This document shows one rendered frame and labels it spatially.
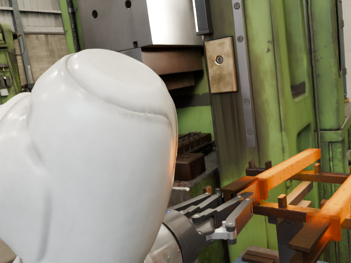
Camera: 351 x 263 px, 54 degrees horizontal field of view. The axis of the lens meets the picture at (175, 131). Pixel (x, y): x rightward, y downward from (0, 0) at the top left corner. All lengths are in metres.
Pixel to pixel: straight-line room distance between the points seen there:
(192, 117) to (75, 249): 1.41
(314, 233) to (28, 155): 0.40
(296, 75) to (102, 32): 0.77
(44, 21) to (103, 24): 9.62
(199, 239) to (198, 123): 1.21
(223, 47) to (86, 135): 0.96
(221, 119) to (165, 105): 0.96
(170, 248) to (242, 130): 0.80
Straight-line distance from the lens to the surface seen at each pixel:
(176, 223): 0.42
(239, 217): 0.48
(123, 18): 1.19
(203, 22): 1.14
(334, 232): 0.57
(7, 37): 6.52
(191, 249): 0.42
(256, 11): 1.12
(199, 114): 1.60
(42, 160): 0.21
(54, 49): 10.61
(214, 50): 1.14
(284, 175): 0.70
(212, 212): 0.48
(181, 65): 1.34
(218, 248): 1.29
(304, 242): 0.50
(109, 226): 0.22
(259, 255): 1.00
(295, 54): 1.46
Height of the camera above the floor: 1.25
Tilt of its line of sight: 9 degrees down
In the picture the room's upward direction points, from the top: 8 degrees counter-clockwise
